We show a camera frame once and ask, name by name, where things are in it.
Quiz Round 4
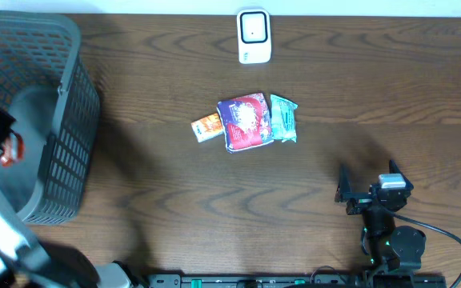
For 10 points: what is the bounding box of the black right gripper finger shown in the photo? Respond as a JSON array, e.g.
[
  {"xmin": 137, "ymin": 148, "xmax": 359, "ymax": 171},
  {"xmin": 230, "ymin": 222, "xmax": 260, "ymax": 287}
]
[
  {"xmin": 389, "ymin": 159, "xmax": 402, "ymax": 174},
  {"xmin": 335, "ymin": 165, "xmax": 352, "ymax": 202}
]

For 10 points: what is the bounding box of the green wet wipes packet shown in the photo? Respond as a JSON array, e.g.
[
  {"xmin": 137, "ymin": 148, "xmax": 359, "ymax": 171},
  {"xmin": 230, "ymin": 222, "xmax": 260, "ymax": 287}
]
[{"xmin": 271, "ymin": 94, "xmax": 298, "ymax": 142}]

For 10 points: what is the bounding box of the purple red snack bag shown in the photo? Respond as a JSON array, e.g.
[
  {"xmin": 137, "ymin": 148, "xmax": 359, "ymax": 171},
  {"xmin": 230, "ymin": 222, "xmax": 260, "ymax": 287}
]
[{"xmin": 217, "ymin": 93, "xmax": 274, "ymax": 153}]

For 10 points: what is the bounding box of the orange tissue packet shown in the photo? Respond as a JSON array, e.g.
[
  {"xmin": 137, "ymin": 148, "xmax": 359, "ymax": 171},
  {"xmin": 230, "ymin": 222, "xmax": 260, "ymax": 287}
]
[{"xmin": 191, "ymin": 113, "xmax": 223, "ymax": 142}]

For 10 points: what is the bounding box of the red small packet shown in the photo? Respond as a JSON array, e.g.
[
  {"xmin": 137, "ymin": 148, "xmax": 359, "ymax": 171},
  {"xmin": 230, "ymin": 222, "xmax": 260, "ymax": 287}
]
[{"xmin": 0, "ymin": 132, "xmax": 25, "ymax": 167}]

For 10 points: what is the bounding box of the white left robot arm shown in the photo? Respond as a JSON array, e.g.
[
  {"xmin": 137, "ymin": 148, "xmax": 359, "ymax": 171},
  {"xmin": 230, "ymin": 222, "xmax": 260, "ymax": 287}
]
[{"xmin": 0, "ymin": 109, "xmax": 142, "ymax": 287}]

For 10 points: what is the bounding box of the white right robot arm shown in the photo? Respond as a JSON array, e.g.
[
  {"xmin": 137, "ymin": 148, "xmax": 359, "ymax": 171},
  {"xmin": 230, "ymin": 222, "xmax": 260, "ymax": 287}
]
[{"xmin": 335, "ymin": 160, "xmax": 426, "ymax": 274}]

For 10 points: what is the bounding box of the grey plastic mesh basket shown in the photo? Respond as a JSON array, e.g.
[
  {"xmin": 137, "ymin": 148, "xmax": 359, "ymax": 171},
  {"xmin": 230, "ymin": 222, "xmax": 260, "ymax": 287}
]
[{"xmin": 0, "ymin": 11, "xmax": 101, "ymax": 225}]

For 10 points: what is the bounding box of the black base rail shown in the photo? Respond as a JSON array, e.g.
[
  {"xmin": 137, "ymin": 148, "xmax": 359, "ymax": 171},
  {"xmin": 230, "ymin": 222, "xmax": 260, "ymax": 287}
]
[{"xmin": 143, "ymin": 273, "xmax": 447, "ymax": 288}]

